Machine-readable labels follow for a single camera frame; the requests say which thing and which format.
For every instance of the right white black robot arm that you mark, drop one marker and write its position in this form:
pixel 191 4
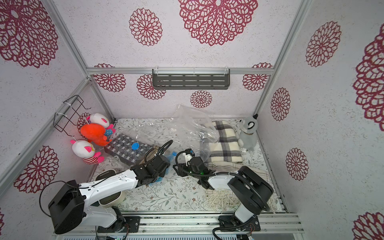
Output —
pixel 251 190

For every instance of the upper white pink plush toy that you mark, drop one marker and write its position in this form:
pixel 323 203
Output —
pixel 103 121

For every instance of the grey cream plaid scarf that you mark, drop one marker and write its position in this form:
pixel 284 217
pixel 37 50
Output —
pixel 227 148

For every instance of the grey metal wall shelf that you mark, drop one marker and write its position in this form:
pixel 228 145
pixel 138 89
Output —
pixel 191 80

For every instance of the lower white pink plush toy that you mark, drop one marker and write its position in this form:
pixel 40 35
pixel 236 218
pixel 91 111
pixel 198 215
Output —
pixel 86 151

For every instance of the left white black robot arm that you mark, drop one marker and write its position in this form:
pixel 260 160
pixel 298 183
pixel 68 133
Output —
pixel 73 205

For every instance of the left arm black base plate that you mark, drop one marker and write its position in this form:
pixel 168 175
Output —
pixel 130 224

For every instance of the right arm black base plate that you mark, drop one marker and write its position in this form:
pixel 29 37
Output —
pixel 232 223

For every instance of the red plush toy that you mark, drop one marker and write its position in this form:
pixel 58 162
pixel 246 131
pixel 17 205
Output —
pixel 95 133

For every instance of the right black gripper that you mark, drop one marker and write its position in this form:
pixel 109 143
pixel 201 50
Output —
pixel 186 163

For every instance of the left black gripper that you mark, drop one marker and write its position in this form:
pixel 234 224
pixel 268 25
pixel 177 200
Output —
pixel 163 174

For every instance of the white pink plush toy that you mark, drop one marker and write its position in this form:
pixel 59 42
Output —
pixel 86 151
pixel 103 121

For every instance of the grey plush husky toy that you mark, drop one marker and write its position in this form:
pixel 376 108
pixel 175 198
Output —
pixel 247 133

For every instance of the clear plastic vacuum bag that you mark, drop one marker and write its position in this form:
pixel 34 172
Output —
pixel 188 128

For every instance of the black wire wall rack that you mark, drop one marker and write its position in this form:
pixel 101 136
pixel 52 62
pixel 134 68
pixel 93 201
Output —
pixel 71 115

